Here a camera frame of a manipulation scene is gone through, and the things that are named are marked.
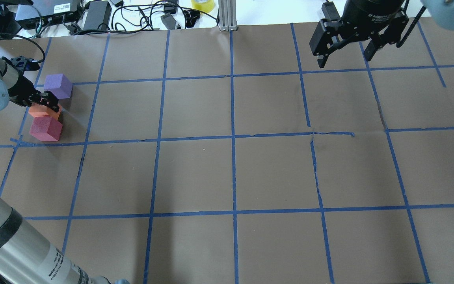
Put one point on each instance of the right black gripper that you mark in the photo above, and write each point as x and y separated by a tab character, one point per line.
370	14

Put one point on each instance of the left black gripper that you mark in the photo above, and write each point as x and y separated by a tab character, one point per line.
20	89

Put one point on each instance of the orange foam block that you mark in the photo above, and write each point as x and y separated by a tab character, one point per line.
37	110

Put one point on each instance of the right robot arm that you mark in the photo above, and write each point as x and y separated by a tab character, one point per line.
441	10

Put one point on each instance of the purple foam block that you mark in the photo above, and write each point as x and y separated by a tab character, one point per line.
59	85

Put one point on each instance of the pink foam block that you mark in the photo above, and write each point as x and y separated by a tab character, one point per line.
46	129

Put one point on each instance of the large black power brick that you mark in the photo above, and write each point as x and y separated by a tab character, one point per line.
98	15

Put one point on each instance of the yellow tape roll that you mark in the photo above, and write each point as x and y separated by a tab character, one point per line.
203	5

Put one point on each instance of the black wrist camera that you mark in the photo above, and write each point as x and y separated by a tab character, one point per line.
22	64

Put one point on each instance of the aluminium frame post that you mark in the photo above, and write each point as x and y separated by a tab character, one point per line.
227	15

